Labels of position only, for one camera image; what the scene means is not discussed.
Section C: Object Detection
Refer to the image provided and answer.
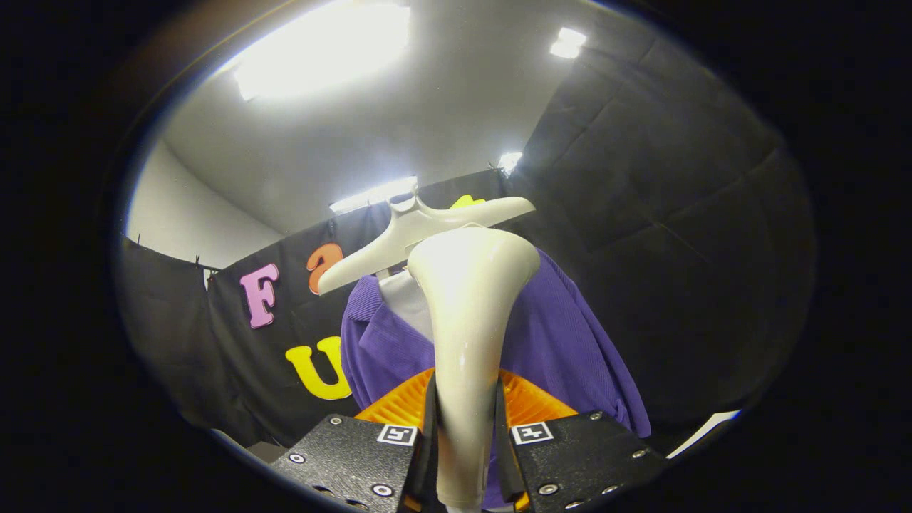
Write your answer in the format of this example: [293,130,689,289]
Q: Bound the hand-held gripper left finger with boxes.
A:
[271,366,437,513]

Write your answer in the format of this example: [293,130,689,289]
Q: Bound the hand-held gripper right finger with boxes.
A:
[493,368,668,513]

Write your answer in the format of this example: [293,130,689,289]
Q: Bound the purple corduroy jacket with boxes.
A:
[340,248,651,508]

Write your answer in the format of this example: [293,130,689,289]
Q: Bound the white garment steamer head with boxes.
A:
[408,227,541,508]

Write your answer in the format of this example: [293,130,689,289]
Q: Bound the white padded garment form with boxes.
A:
[378,269,435,344]

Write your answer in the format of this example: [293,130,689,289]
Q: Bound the white plastic clothes hanger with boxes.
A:
[317,192,537,296]

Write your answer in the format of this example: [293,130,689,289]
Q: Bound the white box unit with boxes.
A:
[666,410,742,460]

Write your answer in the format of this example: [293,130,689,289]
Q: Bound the long ceiling light strip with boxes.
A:
[329,175,420,215]

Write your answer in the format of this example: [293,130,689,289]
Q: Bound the black backdrop cloth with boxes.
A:
[114,11,817,451]

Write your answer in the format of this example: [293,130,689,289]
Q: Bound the large ceiling light panel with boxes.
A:
[234,2,412,102]

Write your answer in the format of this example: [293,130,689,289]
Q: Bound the small ceiling light panel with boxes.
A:
[549,27,588,60]

